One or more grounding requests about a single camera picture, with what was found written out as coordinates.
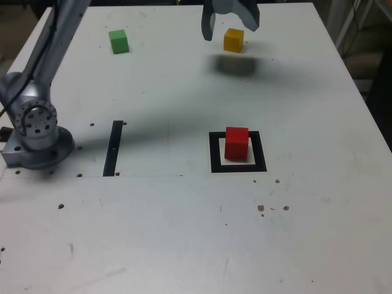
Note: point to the green cube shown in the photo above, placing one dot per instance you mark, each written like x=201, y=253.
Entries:
x=119, y=43

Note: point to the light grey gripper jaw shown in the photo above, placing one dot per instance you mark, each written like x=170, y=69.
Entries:
x=245, y=10

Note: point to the yellow cube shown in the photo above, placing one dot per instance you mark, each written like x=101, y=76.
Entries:
x=233, y=41

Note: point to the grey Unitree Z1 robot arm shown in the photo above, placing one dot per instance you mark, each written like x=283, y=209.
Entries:
x=39, y=76

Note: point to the red cube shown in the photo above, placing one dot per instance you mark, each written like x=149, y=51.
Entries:
x=236, y=147

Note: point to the black tape strip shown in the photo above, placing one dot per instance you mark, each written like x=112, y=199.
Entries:
x=111, y=147

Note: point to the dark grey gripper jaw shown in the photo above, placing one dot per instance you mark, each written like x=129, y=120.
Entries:
x=206, y=27

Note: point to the black tape square outline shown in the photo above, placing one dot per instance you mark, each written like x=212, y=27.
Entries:
x=239, y=168

